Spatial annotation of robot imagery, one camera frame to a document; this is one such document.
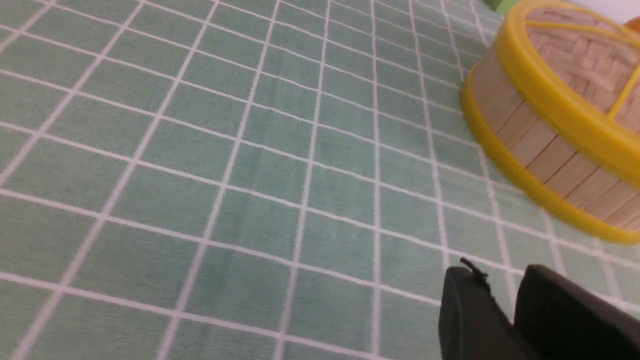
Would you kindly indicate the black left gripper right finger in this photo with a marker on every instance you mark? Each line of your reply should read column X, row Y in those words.
column 562, row 321

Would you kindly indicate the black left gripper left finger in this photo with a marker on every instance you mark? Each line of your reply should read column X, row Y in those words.
column 471, row 324

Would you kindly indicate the yellow bamboo steamer lid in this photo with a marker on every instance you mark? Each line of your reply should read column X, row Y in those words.
column 580, row 71

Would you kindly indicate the yellow bamboo steamer basket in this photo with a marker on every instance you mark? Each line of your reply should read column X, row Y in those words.
column 543, row 164

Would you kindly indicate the orange red toy pear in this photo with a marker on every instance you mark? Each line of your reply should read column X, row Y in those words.
column 633, row 24

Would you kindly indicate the green toy watermelon ball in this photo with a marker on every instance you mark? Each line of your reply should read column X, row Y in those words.
column 501, row 7

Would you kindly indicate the green checkered tablecloth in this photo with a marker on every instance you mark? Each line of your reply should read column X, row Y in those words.
column 255, row 180

